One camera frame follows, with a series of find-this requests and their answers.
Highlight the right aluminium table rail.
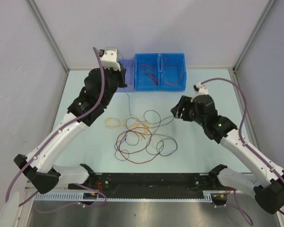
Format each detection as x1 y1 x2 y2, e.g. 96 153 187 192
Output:
228 69 260 150

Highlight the aluminium frame post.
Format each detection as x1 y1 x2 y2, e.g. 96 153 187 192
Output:
26 0 70 73
232 0 277 72

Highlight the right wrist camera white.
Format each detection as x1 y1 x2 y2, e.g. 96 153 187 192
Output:
191 82 209 102

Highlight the yellow wire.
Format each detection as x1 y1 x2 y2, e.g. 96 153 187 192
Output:
105 117 152 140

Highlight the lavender plastic bin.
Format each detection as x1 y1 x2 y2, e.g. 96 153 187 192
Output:
117 59 134 93

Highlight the blue bin right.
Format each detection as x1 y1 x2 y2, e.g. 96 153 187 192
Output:
160 53 187 92

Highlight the bright red wire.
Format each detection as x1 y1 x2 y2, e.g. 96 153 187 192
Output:
161 56 183 86

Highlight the right aluminium frame post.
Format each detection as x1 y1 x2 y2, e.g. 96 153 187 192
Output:
232 0 277 72

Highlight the dark red long wire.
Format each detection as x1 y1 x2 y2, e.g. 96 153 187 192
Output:
116 127 165 165

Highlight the orange wire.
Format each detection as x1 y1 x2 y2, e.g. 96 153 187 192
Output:
123 114 152 142

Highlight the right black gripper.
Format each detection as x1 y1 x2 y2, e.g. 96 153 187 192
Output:
170 96 206 127

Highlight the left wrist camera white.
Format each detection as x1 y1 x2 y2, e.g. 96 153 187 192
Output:
98 47 121 71

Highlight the blue bin middle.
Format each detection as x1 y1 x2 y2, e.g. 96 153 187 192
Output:
134 53 160 91

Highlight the light blue wire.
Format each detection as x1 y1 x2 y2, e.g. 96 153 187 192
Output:
118 53 138 161

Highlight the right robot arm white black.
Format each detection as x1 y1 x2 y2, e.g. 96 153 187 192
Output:
171 95 284 214

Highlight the left aluminium frame post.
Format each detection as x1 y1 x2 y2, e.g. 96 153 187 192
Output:
26 0 70 73

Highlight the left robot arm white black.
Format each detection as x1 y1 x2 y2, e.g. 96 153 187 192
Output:
14 68 127 194

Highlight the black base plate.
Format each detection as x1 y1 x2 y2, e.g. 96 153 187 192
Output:
83 173 230 200

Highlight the white slotted cable duct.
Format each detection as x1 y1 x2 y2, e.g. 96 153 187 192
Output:
34 191 215 203

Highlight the dark blue wire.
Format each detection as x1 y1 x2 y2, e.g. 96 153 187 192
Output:
122 110 178 158

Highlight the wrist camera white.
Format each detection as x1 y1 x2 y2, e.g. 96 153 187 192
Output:
98 47 121 71
191 82 209 102

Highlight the blue bin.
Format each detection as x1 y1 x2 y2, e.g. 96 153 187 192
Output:
134 53 160 91
160 53 187 92

